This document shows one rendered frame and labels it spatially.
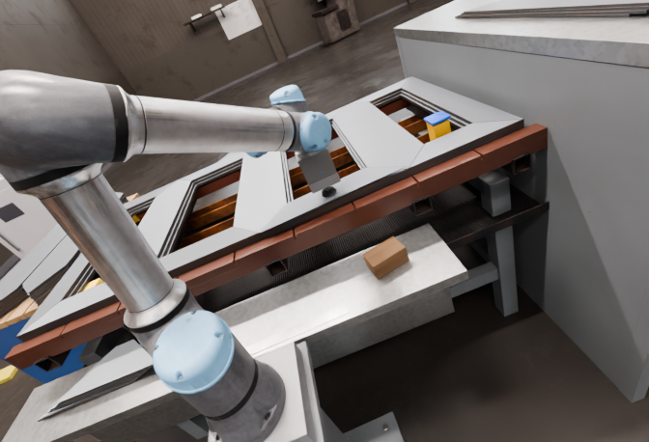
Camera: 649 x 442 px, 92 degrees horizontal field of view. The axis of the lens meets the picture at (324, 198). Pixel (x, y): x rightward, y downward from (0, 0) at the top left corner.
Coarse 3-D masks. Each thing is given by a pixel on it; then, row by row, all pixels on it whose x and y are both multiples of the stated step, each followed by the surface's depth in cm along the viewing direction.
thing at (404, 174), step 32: (384, 96) 140; (416, 96) 126; (512, 128) 85; (192, 192) 138; (288, 192) 103; (352, 192) 86; (288, 224) 88; (160, 256) 100; (224, 256) 89; (64, 320) 91
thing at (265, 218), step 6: (270, 210) 95; (276, 210) 93; (258, 216) 95; (264, 216) 93; (270, 216) 92; (246, 222) 94; (252, 222) 93; (258, 222) 92; (264, 222) 91; (240, 228) 93; (246, 228) 92; (252, 228) 90
